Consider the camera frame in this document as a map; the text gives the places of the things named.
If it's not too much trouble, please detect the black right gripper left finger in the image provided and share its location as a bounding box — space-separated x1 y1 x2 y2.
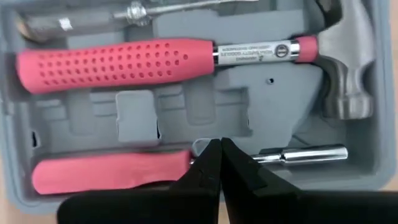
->
169 138 222 192

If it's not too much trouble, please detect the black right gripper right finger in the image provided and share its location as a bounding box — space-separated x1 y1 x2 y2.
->
221 138 301 194

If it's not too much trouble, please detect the grey plastic tool case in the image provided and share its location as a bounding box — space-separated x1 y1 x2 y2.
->
0 0 398 215

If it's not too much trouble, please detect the pink handled bit driver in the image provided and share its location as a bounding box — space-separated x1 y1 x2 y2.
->
30 138 349 196

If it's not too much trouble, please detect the pink handled claw hammer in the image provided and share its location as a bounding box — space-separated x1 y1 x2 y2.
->
15 0 376 121

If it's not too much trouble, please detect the clear handled tester screwdriver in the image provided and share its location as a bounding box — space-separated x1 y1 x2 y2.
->
18 0 259 43

